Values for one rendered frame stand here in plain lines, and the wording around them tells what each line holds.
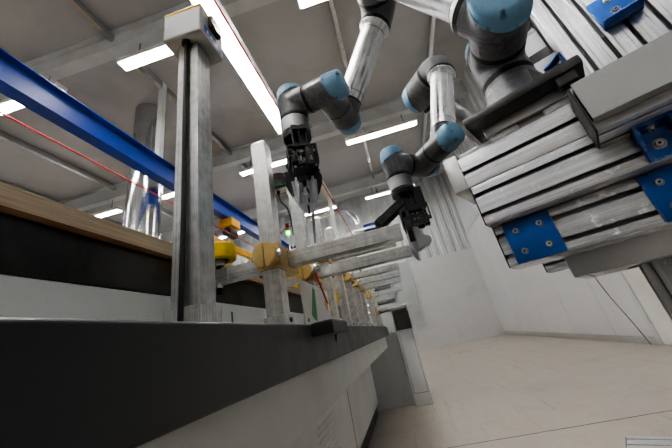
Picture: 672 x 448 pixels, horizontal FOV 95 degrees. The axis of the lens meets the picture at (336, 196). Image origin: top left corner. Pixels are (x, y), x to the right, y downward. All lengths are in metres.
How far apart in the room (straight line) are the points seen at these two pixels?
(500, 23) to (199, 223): 0.65
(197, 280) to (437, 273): 9.60
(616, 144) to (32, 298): 0.90
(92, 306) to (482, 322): 9.66
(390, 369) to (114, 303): 3.12
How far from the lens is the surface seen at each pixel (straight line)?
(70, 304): 0.57
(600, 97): 0.63
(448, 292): 9.85
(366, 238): 0.65
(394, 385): 3.55
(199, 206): 0.43
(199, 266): 0.40
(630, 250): 0.82
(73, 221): 0.57
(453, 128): 0.95
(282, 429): 0.61
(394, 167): 0.96
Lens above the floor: 0.66
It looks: 25 degrees up
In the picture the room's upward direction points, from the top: 12 degrees counter-clockwise
